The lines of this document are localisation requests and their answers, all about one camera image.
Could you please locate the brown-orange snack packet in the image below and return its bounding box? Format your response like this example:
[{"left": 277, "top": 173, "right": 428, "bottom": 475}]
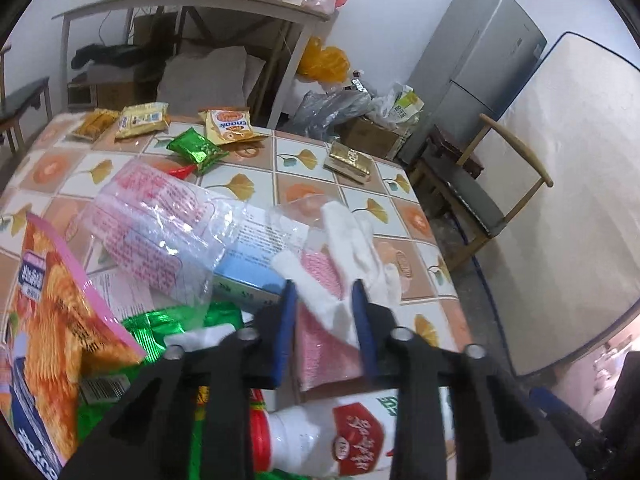
[{"left": 70, "top": 108, "right": 121, "bottom": 142}]

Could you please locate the small pink-printed plastic bag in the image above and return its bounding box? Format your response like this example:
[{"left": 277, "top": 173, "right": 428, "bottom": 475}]
[{"left": 292, "top": 250, "right": 381, "bottom": 393}]

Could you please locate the gold foil packet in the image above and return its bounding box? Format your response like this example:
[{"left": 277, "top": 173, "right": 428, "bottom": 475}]
[{"left": 322, "top": 141, "right": 375, "bottom": 186}]

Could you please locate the small green snack packet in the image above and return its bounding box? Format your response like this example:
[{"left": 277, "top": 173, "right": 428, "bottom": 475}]
[{"left": 166, "top": 127, "right": 231, "bottom": 176}]

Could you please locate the blue and white cardboard box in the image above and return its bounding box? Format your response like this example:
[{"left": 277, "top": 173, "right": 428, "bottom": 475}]
[{"left": 212, "top": 207, "right": 311, "bottom": 316}]

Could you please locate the dark wooden stool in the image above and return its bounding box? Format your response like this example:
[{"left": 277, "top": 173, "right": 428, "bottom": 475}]
[{"left": 425, "top": 125, "right": 486, "bottom": 181}]

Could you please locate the pale yellow snack packet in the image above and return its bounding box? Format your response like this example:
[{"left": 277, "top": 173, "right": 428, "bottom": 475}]
[{"left": 115, "top": 101, "right": 171, "bottom": 141}]

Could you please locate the yellow plastic bag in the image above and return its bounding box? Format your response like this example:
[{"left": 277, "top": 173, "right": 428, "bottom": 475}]
[{"left": 297, "top": 37, "right": 351, "bottom": 83}]

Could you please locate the grey refrigerator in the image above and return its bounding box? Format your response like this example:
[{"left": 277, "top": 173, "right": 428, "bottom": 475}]
[{"left": 397, "top": 0, "right": 548, "bottom": 166}]

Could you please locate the yellow and orange snack packet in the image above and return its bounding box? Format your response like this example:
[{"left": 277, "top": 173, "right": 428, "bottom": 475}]
[{"left": 198, "top": 107, "right": 271, "bottom": 147}]

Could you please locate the wooden chair with black seat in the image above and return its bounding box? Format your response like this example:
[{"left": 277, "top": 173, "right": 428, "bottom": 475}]
[{"left": 407, "top": 112, "right": 555, "bottom": 273}]

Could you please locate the wooden chair with grey seat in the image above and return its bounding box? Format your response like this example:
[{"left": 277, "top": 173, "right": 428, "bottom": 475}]
[{"left": 0, "top": 42, "right": 51, "bottom": 151}]

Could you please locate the cardboard box on floor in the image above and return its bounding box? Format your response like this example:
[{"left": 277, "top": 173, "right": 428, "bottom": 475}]
[{"left": 340, "top": 116, "right": 411, "bottom": 161}]

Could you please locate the white printed paper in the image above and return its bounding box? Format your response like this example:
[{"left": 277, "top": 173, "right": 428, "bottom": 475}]
[{"left": 92, "top": 270, "right": 151, "bottom": 321}]

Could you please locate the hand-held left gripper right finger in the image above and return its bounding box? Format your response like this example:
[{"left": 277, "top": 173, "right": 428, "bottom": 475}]
[{"left": 351, "top": 280, "right": 588, "bottom": 480}]

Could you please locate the grey side table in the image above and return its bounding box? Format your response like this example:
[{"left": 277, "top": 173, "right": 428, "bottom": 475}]
[{"left": 52, "top": 0, "right": 337, "bottom": 131}]

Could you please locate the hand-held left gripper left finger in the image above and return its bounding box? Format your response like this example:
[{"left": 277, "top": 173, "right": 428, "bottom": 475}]
[{"left": 60, "top": 280, "right": 298, "bottom": 480}]

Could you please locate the grey plastic bag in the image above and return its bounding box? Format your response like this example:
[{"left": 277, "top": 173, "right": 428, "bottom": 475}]
[{"left": 290, "top": 87, "right": 381, "bottom": 141}]

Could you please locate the white and green paper bag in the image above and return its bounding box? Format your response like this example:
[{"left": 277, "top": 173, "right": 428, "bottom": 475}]
[{"left": 380, "top": 82, "right": 426, "bottom": 126}]

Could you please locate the white cotton glove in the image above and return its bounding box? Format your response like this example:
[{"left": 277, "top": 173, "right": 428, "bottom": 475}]
[{"left": 270, "top": 200, "right": 403, "bottom": 348}]

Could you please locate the orange chip bag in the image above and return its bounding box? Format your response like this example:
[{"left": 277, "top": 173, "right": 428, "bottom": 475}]
[{"left": 0, "top": 212, "right": 146, "bottom": 468}]

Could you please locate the cardboard box under side table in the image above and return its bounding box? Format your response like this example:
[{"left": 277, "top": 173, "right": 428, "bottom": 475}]
[{"left": 67, "top": 72, "right": 161, "bottom": 111}]

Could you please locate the grey-white sack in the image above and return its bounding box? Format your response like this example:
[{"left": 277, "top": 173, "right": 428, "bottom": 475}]
[{"left": 157, "top": 45, "right": 266, "bottom": 116}]

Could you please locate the clear pink-printed plastic bag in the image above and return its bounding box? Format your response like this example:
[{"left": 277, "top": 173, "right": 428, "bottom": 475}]
[{"left": 65, "top": 160, "right": 251, "bottom": 331}]

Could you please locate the white bottle with red label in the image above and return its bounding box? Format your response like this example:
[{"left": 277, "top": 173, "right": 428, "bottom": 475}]
[{"left": 250, "top": 390, "right": 451, "bottom": 480}]

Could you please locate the large green foil packet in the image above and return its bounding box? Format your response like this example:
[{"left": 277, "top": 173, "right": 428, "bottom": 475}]
[{"left": 75, "top": 300, "right": 261, "bottom": 480}]

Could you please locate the white mattress with blue edge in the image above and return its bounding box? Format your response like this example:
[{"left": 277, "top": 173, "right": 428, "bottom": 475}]
[{"left": 472, "top": 31, "right": 640, "bottom": 378}]

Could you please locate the black cloth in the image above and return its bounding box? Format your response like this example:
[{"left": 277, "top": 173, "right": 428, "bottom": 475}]
[{"left": 70, "top": 44, "right": 146, "bottom": 71}]

